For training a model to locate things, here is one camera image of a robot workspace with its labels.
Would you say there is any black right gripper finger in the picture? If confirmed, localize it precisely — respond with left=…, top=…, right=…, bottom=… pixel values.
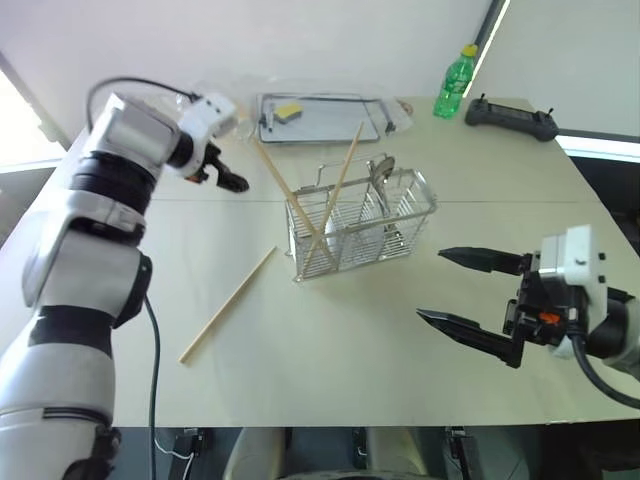
left=437, top=246, right=526, bottom=276
left=415, top=309, right=526, bottom=370

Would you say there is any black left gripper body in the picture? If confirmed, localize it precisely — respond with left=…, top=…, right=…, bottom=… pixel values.
left=192, top=141, right=224, bottom=186

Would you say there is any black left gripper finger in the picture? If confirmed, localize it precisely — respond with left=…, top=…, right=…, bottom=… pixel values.
left=214, top=158, right=250, bottom=187
left=215, top=171, right=251, bottom=194

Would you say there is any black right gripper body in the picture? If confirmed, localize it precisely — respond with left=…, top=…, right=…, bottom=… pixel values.
left=502, top=252, right=586, bottom=347

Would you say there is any metal spoon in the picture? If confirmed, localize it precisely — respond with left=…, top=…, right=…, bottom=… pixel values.
left=368, top=154, right=401, bottom=241

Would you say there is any wooden chopstick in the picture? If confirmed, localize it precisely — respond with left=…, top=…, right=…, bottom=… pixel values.
left=304, top=120, right=365, bottom=272
left=250, top=138, right=336, bottom=272
left=179, top=246, right=278, bottom=365

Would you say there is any yellow sponge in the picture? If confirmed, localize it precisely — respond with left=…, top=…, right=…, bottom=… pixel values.
left=274, top=102, right=305, bottom=125

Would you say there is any metal tray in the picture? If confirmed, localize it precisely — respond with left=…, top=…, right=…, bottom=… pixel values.
left=255, top=92, right=387, bottom=147

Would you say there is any black remote controller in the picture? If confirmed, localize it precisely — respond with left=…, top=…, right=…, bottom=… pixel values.
left=464, top=93, right=561, bottom=144

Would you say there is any green plastic bottle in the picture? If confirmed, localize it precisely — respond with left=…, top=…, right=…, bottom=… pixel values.
left=432, top=43, right=480, bottom=120

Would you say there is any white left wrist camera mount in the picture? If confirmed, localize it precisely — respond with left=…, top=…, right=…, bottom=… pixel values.
left=175, top=92, right=237, bottom=182

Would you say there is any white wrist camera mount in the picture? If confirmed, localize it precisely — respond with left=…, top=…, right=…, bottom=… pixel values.
left=537, top=224, right=609, bottom=361
left=175, top=92, right=237, bottom=182

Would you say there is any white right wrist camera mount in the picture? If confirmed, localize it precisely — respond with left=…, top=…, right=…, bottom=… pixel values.
left=537, top=224, right=609, bottom=361

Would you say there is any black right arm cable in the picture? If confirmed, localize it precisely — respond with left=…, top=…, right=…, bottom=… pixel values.
left=569, top=334, right=640, bottom=409

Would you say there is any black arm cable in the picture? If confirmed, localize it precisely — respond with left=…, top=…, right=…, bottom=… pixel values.
left=569, top=334, right=640, bottom=409
left=85, top=76, right=201, bottom=430

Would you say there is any silver wire basket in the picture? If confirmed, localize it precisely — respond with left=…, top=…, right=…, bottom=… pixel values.
left=284, top=152, right=441, bottom=284

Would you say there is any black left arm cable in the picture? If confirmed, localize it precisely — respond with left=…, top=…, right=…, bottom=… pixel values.
left=85, top=76, right=201, bottom=430

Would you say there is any black window frame bar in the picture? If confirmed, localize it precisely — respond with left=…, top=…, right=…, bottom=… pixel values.
left=472, top=0, right=507, bottom=56

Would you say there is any thin white wire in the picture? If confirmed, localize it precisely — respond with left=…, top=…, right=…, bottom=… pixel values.
left=153, top=428, right=197, bottom=480

